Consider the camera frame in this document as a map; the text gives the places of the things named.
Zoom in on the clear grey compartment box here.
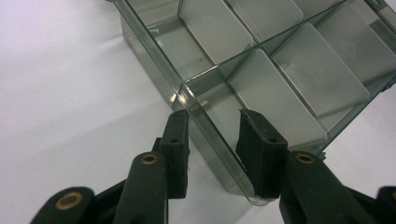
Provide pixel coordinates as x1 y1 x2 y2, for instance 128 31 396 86
106 0 396 207

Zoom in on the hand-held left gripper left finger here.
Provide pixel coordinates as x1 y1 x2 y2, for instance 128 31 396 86
160 109 191 200

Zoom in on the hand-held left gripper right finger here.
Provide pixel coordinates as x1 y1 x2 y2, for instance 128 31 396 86
235 107 289 200

